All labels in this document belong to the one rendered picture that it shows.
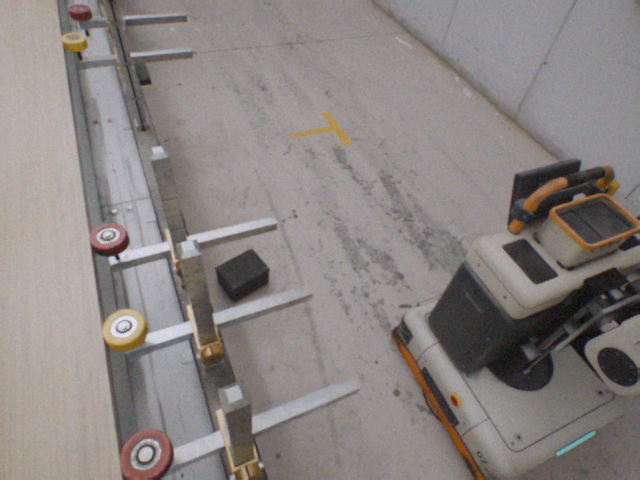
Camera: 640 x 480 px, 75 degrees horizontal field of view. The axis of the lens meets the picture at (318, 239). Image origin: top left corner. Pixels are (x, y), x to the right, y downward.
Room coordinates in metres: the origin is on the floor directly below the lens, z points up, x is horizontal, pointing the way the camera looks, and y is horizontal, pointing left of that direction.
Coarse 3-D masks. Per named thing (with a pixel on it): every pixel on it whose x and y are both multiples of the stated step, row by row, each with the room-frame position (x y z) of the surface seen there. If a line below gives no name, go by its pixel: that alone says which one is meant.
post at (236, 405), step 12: (228, 384) 0.20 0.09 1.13; (240, 384) 0.20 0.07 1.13; (228, 396) 0.18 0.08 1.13; (240, 396) 0.18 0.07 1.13; (228, 408) 0.17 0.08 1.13; (240, 408) 0.17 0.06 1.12; (228, 420) 0.16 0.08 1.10; (240, 420) 0.17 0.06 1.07; (228, 432) 0.16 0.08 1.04; (240, 432) 0.17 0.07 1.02; (252, 432) 0.18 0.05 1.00; (240, 444) 0.17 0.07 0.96; (252, 444) 0.18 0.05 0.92; (240, 456) 0.17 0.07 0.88; (252, 456) 0.18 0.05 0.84
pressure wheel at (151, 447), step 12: (144, 432) 0.17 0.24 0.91; (156, 432) 0.18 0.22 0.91; (132, 444) 0.15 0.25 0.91; (144, 444) 0.16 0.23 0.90; (156, 444) 0.16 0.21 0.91; (168, 444) 0.16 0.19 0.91; (132, 456) 0.14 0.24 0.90; (144, 456) 0.14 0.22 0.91; (156, 456) 0.14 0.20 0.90; (168, 456) 0.14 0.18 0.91; (132, 468) 0.12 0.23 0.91; (144, 468) 0.12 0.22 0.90; (156, 468) 0.12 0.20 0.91; (168, 468) 0.13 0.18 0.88
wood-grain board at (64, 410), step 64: (0, 0) 1.62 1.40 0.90; (0, 64) 1.19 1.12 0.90; (64, 64) 1.25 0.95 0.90; (0, 128) 0.88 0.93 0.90; (64, 128) 0.92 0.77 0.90; (0, 192) 0.65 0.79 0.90; (64, 192) 0.68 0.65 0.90; (0, 256) 0.47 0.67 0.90; (64, 256) 0.50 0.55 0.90; (0, 320) 0.33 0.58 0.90; (64, 320) 0.35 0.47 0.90; (0, 384) 0.21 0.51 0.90; (64, 384) 0.23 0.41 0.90; (0, 448) 0.12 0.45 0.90; (64, 448) 0.13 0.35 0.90
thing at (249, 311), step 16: (304, 288) 0.57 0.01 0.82; (256, 304) 0.50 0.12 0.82; (272, 304) 0.51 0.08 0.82; (288, 304) 0.52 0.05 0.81; (224, 320) 0.45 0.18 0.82; (240, 320) 0.46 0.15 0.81; (160, 336) 0.38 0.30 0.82; (176, 336) 0.39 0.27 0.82; (192, 336) 0.40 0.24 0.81; (128, 352) 0.34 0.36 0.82; (144, 352) 0.35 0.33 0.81
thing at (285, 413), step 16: (336, 384) 0.34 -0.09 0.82; (352, 384) 0.35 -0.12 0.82; (304, 400) 0.30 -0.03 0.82; (320, 400) 0.31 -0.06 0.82; (336, 400) 0.32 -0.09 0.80; (256, 416) 0.25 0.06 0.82; (272, 416) 0.26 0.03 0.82; (288, 416) 0.26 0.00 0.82; (256, 432) 0.23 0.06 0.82; (192, 448) 0.18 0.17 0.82; (208, 448) 0.18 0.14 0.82; (224, 448) 0.19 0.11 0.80; (176, 464) 0.15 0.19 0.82; (192, 464) 0.16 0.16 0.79
